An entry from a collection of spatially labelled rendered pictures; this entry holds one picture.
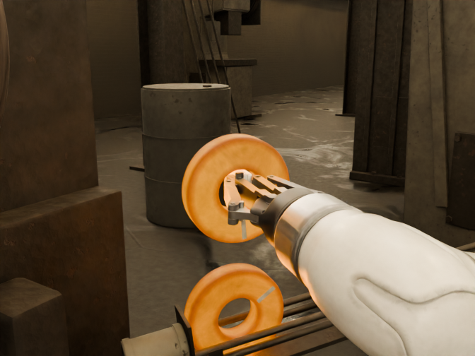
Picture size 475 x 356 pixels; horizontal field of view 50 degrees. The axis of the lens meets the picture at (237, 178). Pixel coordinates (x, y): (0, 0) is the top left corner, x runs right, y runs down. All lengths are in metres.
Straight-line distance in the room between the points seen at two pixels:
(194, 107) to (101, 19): 5.98
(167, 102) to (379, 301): 2.78
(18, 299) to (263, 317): 0.35
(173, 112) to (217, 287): 2.40
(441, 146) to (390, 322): 2.54
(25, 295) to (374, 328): 0.46
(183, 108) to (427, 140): 1.40
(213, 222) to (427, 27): 2.37
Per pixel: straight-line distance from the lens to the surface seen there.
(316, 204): 0.50
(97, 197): 0.85
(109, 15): 9.07
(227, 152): 0.68
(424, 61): 2.95
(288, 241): 0.49
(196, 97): 3.08
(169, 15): 4.69
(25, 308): 0.68
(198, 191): 0.68
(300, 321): 0.82
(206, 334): 0.79
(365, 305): 0.40
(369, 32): 4.48
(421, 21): 2.97
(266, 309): 0.81
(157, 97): 3.14
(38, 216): 0.78
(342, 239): 0.43
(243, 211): 0.58
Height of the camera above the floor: 1.10
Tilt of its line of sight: 14 degrees down
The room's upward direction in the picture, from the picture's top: straight up
